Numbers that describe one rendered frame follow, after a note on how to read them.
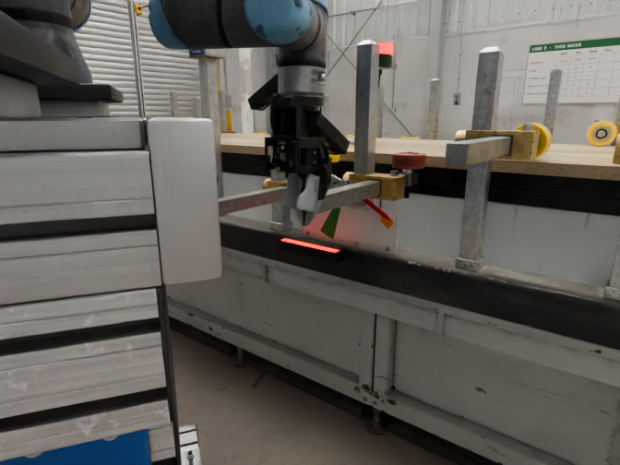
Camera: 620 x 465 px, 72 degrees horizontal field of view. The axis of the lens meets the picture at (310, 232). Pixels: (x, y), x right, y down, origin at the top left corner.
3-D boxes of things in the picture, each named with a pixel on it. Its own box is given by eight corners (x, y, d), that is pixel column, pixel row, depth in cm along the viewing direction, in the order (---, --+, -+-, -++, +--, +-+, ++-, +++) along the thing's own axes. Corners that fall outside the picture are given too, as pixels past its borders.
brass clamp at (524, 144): (530, 161, 72) (533, 131, 71) (451, 157, 80) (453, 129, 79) (536, 159, 77) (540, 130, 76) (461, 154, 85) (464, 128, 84)
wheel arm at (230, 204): (218, 220, 89) (217, 199, 87) (207, 218, 91) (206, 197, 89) (333, 191, 122) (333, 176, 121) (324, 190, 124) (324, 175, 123)
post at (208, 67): (215, 218, 127) (206, 56, 115) (205, 216, 130) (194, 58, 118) (227, 215, 130) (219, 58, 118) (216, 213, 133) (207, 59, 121)
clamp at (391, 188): (394, 201, 90) (395, 177, 89) (340, 195, 98) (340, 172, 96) (405, 197, 94) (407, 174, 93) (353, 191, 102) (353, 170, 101)
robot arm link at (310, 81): (298, 73, 72) (338, 69, 67) (297, 101, 73) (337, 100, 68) (268, 67, 66) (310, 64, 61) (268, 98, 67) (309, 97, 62)
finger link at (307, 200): (287, 230, 70) (288, 174, 68) (308, 224, 75) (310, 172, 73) (302, 233, 69) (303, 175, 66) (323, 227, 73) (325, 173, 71)
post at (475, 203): (471, 303, 85) (500, 45, 73) (454, 298, 87) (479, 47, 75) (477, 297, 88) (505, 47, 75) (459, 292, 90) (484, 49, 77)
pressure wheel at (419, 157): (414, 202, 102) (418, 153, 98) (385, 198, 106) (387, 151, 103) (427, 196, 108) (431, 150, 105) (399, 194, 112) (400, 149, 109)
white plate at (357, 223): (395, 256, 92) (398, 211, 90) (301, 236, 107) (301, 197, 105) (396, 256, 93) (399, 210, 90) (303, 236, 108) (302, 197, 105)
